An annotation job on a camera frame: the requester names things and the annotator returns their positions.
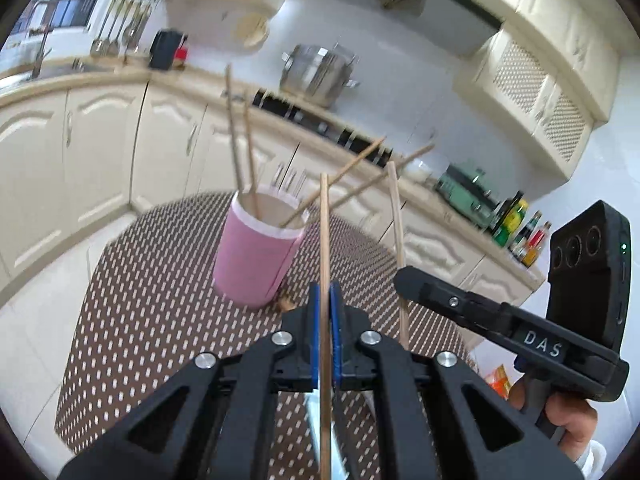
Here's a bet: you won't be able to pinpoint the hanging utensil rack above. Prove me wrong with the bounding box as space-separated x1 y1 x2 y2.
90 0 162 58

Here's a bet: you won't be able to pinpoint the round beige wall plate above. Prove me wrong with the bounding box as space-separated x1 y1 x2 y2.
233 12 270 50

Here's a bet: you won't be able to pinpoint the green electric cooker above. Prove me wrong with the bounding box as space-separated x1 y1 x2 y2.
435 160 498 231

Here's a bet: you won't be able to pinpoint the grey sleeve right forearm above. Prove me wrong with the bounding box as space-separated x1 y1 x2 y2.
575 440 608 480

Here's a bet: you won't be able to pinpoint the red label sauce bottle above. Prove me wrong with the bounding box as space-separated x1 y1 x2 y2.
521 221 551 268

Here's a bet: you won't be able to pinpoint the dark oil bottle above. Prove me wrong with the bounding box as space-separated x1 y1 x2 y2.
492 191 524 238

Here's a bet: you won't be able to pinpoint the wooden chopstick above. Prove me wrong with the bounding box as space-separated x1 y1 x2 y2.
243 90 262 221
330 143 435 210
319 177 332 480
224 63 244 193
386 162 409 350
280 136 385 229

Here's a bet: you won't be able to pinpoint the green yellow bottle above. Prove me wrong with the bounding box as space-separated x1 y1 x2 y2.
494 198 528 247

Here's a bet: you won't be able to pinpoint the top row cream cabinets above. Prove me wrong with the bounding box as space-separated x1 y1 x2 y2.
474 0 620 122

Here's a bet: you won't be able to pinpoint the steel faucet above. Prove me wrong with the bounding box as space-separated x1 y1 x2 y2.
28 0 58 80

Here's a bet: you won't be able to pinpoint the pink utensil cup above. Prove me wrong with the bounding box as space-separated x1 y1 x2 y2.
213 184 309 308

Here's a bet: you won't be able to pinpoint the dark soy sauce bottle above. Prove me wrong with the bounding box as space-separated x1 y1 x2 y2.
509 211 542 260

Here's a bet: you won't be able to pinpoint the lower cream cabinets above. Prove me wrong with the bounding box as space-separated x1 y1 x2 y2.
1 82 544 304

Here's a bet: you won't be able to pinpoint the brown polka dot tablecloth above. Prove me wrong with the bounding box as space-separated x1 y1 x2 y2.
54 193 475 479

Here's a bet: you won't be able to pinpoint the orange snack bag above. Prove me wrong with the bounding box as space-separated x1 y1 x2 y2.
484 364 512 400

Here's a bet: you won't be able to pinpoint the black electric kettle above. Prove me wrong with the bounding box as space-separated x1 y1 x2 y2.
149 28 186 70

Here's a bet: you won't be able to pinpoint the person's right hand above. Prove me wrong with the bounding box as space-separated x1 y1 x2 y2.
508 376 600 463

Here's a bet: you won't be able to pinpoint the upper lattice cabinet right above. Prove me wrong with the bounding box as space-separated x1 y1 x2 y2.
454 25 594 181

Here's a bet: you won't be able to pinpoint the stainless steel steamer pot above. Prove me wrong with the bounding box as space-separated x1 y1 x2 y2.
279 44 359 108

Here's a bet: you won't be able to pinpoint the white bowl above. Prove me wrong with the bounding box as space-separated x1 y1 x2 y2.
401 159 433 185

